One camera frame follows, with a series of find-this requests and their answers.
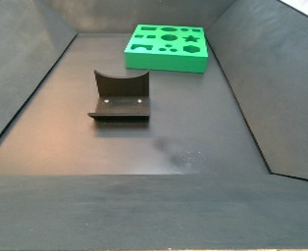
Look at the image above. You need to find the black curved holder stand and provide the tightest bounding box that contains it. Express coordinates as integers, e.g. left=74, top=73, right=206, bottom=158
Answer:
left=88, top=71, right=151, bottom=120

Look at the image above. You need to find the green foam shape board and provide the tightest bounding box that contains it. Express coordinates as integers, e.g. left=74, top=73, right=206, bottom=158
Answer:
left=125, top=25, right=209, bottom=73

